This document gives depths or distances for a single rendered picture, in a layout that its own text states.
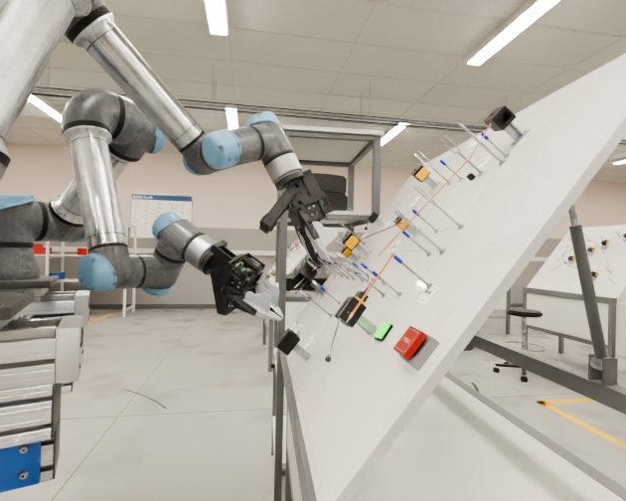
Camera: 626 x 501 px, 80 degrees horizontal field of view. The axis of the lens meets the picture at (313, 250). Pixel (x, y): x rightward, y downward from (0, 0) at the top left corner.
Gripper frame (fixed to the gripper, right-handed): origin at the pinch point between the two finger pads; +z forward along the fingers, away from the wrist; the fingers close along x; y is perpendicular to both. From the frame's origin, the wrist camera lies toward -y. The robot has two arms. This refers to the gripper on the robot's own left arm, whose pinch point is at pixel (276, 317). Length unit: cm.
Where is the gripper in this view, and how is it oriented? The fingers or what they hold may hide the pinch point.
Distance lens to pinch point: 81.7
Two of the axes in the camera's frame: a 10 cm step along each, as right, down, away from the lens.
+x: 4.5, -2.9, 8.4
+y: 4.0, -7.8, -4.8
